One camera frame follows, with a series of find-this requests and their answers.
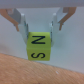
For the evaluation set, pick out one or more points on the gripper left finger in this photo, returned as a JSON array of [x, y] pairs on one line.
[[20, 22]]

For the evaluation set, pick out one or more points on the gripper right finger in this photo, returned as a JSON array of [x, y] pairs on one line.
[[58, 19]]

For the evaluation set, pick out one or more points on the yellow block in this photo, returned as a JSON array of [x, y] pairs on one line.
[[38, 46]]

